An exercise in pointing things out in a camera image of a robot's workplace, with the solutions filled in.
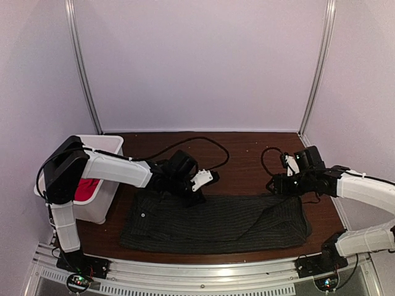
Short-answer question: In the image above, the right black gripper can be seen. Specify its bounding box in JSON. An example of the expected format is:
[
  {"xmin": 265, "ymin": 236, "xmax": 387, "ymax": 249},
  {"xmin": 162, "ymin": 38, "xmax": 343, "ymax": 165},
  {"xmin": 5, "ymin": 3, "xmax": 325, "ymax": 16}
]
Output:
[{"xmin": 265, "ymin": 173, "xmax": 314, "ymax": 197}]

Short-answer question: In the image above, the dark pinstriped shirt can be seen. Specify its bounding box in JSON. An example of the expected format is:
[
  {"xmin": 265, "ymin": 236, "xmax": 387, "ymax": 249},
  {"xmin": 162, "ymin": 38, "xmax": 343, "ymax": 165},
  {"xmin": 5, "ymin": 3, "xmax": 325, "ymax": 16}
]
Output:
[{"xmin": 120, "ymin": 191, "xmax": 312, "ymax": 255}]

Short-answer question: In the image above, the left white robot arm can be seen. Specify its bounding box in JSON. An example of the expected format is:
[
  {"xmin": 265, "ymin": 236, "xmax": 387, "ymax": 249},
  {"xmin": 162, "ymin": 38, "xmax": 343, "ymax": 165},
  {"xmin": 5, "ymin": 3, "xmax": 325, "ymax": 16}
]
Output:
[{"xmin": 34, "ymin": 136, "xmax": 213, "ymax": 274}]

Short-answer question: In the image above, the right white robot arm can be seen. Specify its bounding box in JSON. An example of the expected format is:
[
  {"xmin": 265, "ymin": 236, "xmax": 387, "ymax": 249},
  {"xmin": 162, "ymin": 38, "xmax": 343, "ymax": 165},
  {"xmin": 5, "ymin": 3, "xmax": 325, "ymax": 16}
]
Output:
[{"xmin": 266, "ymin": 146, "xmax": 394, "ymax": 273}]

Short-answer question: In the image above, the white plastic laundry bin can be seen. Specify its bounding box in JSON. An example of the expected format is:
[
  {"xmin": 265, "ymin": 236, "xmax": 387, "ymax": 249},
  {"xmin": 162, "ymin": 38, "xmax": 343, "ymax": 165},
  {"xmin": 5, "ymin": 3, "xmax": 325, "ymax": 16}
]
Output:
[{"xmin": 34, "ymin": 135, "xmax": 123, "ymax": 224}]

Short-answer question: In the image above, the red garment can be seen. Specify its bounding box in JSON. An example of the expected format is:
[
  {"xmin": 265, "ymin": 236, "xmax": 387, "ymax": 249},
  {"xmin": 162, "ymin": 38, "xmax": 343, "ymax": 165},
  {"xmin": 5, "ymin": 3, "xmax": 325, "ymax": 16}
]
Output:
[{"xmin": 75, "ymin": 179, "xmax": 100, "ymax": 202}]

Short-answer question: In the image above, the right round circuit board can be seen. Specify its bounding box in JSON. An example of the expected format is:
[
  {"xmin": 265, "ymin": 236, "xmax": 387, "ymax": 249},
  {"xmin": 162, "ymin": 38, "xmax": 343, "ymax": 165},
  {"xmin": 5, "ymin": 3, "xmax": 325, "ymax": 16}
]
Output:
[{"xmin": 314, "ymin": 274, "xmax": 339, "ymax": 293}]

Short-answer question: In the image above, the round circuit board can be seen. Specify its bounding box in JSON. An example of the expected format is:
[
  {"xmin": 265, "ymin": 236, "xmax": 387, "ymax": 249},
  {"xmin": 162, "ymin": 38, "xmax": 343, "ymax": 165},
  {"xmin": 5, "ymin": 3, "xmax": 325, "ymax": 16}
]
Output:
[
  {"xmin": 314, "ymin": 274, "xmax": 339, "ymax": 293},
  {"xmin": 66, "ymin": 273, "xmax": 93, "ymax": 294}
]

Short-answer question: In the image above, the left round circuit board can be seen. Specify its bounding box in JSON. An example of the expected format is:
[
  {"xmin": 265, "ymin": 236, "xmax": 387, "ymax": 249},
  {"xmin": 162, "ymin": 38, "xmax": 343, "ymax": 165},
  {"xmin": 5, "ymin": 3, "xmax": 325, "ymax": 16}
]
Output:
[{"xmin": 66, "ymin": 273, "xmax": 93, "ymax": 294}]

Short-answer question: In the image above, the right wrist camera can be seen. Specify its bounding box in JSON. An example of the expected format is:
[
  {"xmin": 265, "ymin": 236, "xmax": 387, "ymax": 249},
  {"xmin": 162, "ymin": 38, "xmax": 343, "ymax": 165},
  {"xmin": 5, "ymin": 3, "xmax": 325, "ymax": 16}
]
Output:
[{"xmin": 280, "ymin": 153, "xmax": 300, "ymax": 176}]

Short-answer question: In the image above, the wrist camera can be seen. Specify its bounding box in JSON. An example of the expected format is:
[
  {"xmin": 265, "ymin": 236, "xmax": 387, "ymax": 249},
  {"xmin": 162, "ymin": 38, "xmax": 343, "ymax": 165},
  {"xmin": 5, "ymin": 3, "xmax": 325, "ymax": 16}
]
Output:
[
  {"xmin": 191, "ymin": 170, "xmax": 220, "ymax": 192},
  {"xmin": 280, "ymin": 153, "xmax": 300, "ymax": 176}
]

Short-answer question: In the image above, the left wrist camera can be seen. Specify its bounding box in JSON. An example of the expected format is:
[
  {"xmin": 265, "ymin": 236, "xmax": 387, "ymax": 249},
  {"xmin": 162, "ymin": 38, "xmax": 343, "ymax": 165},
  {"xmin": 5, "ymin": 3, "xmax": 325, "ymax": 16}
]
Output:
[{"xmin": 191, "ymin": 170, "xmax": 220, "ymax": 192}]

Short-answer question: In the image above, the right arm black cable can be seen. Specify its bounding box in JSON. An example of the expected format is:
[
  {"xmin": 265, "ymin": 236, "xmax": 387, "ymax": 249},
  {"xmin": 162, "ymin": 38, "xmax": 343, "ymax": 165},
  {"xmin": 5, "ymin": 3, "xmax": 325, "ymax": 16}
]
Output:
[{"xmin": 260, "ymin": 147, "xmax": 285, "ymax": 176}]

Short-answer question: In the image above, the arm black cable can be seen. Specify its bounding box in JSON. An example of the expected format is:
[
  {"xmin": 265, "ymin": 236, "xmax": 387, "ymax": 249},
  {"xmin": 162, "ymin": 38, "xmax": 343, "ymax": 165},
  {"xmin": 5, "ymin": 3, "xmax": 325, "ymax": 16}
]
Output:
[
  {"xmin": 260, "ymin": 147, "xmax": 285, "ymax": 176},
  {"xmin": 92, "ymin": 138, "xmax": 231, "ymax": 173}
]

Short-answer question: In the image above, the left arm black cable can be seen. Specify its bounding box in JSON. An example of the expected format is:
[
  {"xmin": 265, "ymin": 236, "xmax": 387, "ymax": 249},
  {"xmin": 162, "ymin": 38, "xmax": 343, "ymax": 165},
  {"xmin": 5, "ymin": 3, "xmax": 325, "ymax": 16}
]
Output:
[{"xmin": 92, "ymin": 138, "xmax": 231, "ymax": 173}]

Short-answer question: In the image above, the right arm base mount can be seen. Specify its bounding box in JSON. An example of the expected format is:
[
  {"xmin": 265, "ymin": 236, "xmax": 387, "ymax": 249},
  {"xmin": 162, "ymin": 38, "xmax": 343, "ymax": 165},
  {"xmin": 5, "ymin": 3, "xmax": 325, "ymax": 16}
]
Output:
[{"xmin": 294, "ymin": 235, "xmax": 348, "ymax": 278}]

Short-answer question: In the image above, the front aluminium rail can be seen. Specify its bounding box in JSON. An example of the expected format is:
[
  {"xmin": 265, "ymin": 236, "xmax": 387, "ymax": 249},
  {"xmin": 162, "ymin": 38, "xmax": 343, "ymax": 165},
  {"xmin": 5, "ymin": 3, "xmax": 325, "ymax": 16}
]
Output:
[{"xmin": 22, "ymin": 245, "xmax": 383, "ymax": 295}]

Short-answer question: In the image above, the right aluminium frame post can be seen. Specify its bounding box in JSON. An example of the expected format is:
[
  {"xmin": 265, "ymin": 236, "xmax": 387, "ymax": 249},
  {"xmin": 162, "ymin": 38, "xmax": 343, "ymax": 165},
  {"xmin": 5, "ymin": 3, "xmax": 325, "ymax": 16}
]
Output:
[{"xmin": 298, "ymin": 0, "xmax": 336, "ymax": 138}]

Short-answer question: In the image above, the aluminium frame post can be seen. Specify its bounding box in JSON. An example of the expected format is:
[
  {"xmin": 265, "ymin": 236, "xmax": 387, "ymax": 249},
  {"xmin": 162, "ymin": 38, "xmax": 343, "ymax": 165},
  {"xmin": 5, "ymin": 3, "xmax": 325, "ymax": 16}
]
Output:
[
  {"xmin": 298, "ymin": 0, "xmax": 336, "ymax": 138},
  {"xmin": 64, "ymin": 0, "xmax": 104, "ymax": 135}
]

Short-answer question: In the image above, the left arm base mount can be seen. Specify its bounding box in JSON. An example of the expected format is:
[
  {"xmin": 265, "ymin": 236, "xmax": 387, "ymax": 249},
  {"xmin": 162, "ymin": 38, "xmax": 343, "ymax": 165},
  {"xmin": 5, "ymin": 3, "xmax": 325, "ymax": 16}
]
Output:
[{"xmin": 56, "ymin": 249, "xmax": 110, "ymax": 279}]

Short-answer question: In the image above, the left aluminium frame post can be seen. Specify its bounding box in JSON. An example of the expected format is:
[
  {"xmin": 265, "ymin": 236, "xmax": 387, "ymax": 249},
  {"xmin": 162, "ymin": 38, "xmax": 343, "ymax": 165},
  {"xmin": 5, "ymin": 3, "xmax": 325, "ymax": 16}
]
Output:
[{"xmin": 64, "ymin": 0, "xmax": 104, "ymax": 135}]

